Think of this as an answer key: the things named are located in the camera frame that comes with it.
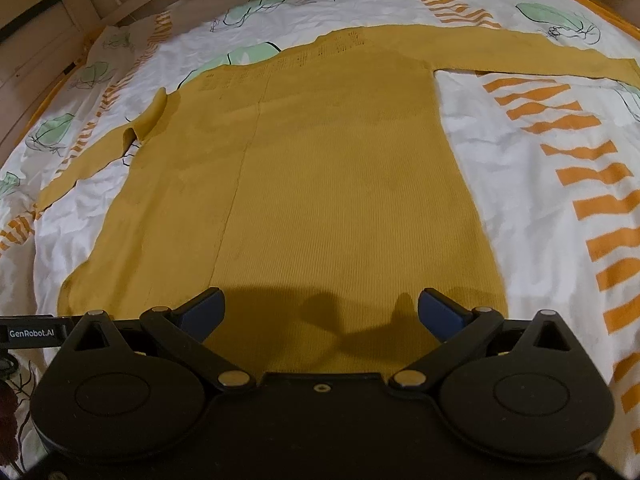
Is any light wooden bed frame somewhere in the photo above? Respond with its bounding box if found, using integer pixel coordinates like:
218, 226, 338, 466
1, 0, 639, 194

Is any mustard yellow knit sweater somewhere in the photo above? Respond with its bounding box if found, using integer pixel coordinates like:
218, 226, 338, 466
38, 25, 639, 375

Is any white patterned duvet cover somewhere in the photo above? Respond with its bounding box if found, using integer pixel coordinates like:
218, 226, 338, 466
1, 0, 639, 478

